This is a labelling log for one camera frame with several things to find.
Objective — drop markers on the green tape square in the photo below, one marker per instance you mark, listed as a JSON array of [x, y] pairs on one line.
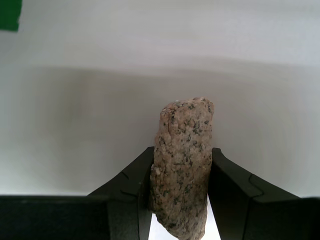
[[10, 13]]

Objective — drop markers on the speckled pinkish granite rock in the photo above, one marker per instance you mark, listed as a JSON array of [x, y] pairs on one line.
[[182, 162]]

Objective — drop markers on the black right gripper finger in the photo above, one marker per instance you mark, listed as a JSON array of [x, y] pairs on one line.
[[262, 217], [75, 217]]

